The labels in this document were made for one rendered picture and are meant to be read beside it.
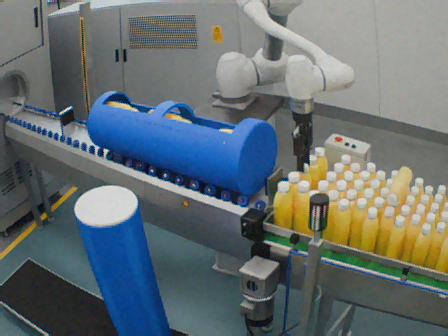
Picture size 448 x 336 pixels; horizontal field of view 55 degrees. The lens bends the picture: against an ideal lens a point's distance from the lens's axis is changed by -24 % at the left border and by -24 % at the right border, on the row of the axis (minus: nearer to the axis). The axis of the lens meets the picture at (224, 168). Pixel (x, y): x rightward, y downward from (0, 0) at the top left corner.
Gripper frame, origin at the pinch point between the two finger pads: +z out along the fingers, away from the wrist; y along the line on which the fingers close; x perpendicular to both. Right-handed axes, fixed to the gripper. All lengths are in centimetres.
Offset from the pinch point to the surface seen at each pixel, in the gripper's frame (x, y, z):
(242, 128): -22.0, 6.2, -10.1
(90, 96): -159, -29, 10
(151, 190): -65, 15, 25
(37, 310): -126, 81, 98
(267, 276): 6.6, 35.5, 27.1
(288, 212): 3.0, 16.2, 11.9
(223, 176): -24.6, 15.9, 5.3
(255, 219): -5.5, 24.6, 12.5
